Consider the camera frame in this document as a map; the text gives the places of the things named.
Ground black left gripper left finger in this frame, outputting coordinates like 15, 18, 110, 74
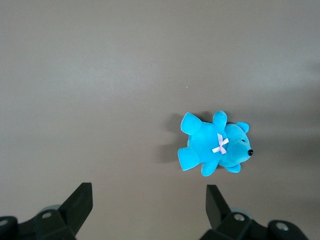
0, 182, 94, 240

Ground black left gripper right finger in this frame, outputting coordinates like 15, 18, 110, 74
199, 184, 307, 240

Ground blue teddy bear plush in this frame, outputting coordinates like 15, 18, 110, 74
176, 110, 255, 178

